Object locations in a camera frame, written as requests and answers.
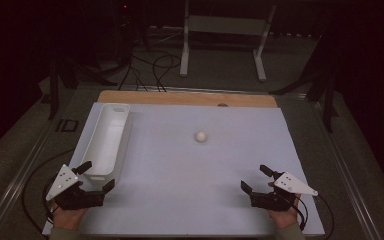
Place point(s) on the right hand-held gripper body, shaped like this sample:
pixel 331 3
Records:
pixel 270 201

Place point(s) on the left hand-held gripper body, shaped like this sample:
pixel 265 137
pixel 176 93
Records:
pixel 76 199

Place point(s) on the white plastic bin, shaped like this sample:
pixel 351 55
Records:
pixel 108 143

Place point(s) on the white ball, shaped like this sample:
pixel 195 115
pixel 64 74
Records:
pixel 200 136

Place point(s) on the person's left hand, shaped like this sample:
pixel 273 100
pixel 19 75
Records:
pixel 68 218

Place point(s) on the person's right hand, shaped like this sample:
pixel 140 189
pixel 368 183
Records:
pixel 285 218

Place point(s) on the white table mat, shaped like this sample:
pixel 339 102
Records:
pixel 186 183

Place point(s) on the small brown round knob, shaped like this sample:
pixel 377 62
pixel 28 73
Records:
pixel 222 104

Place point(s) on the black tripod stand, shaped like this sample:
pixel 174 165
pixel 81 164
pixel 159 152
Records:
pixel 328 100
pixel 54 90

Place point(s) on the wooden table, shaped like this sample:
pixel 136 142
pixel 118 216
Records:
pixel 180 98

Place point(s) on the white metal stand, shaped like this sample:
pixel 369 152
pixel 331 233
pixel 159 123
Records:
pixel 226 25

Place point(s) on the aluminium floor rail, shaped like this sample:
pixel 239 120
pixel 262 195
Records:
pixel 343 173
pixel 16 190

